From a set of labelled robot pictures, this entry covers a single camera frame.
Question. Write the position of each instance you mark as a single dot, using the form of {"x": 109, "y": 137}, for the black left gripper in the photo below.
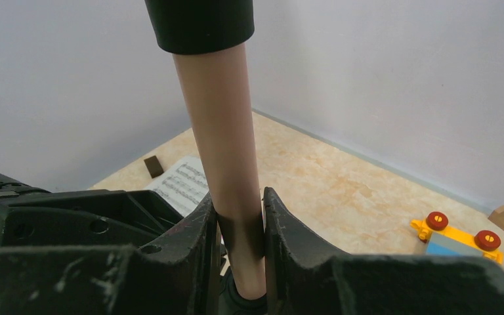
{"x": 93, "y": 217}

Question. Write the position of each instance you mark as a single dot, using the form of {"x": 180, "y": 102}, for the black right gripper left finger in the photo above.
{"x": 176, "y": 273}

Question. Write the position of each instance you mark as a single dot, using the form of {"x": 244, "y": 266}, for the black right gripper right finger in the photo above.
{"x": 305, "y": 274}

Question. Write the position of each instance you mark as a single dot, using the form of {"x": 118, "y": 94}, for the sheet music page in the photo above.
{"x": 183, "y": 185}

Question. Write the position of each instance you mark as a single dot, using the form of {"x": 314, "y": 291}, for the dark brown flat block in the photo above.
{"x": 154, "y": 167}

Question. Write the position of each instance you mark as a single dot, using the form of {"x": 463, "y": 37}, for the blue yellow toy block car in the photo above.
{"x": 441, "y": 238}

